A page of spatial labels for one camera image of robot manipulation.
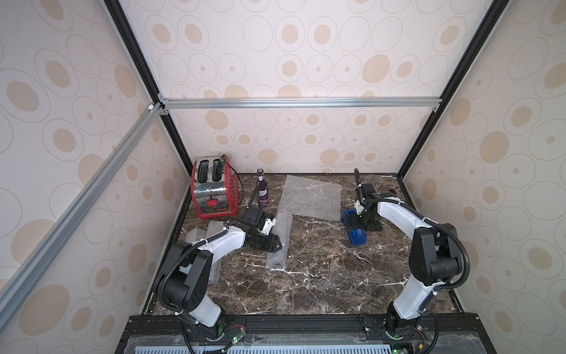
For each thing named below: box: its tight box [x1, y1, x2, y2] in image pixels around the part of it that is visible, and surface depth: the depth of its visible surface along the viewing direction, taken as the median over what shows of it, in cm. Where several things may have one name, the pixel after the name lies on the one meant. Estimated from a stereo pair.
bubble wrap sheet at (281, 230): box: [266, 212, 294, 268], surface depth 91 cm
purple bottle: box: [257, 168, 269, 206], surface depth 102 cm
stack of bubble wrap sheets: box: [272, 174, 342, 236], surface depth 111 cm
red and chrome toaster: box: [190, 154, 240, 220], surface depth 98 cm
